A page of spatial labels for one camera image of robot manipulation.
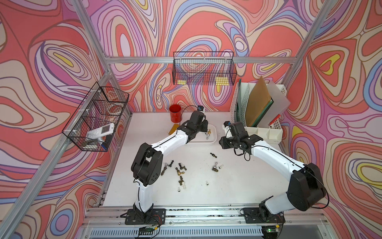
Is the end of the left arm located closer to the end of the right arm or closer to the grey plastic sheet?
the end of the right arm

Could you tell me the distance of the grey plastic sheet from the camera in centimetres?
87

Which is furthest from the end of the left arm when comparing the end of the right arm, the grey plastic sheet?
the grey plastic sheet
